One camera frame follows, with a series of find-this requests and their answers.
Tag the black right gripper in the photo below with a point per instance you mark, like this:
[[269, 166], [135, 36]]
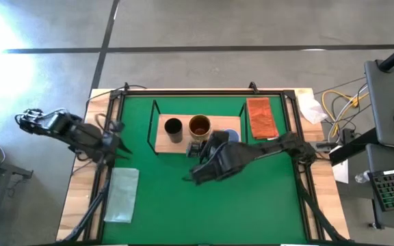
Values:
[[217, 143]]

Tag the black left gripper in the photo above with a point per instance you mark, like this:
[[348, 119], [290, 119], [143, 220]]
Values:
[[109, 138]]

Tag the tan mug with brown interior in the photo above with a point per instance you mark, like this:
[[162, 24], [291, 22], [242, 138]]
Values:
[[199, 124]]

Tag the light blue cup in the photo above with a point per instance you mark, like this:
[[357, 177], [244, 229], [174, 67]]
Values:
[[234, 135]]

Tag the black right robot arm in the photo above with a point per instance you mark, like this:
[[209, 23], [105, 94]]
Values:
[[269, 148]]

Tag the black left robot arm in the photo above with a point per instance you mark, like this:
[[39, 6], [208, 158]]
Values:
[[77, 133]]

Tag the black cup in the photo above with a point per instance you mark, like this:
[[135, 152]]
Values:
[[173, 128]]

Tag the pale green translucent bag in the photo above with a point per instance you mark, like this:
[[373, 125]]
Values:
[[121, 194]]

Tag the orange cloth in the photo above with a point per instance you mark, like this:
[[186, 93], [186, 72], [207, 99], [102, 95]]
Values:
[[262, 118]]

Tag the white crumpled paper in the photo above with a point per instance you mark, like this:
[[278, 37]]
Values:
[[310, 107]]

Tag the white paper sheet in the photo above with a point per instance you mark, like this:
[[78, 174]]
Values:
[[342, 174]]

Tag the black desk support beam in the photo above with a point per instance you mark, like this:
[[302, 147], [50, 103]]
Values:
[[351, 150]]

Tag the clear plastic bottle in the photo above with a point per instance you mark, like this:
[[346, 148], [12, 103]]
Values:
[[362, 177]]

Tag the black metal table frame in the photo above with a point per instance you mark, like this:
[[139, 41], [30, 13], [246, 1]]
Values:
[[214, 92]]

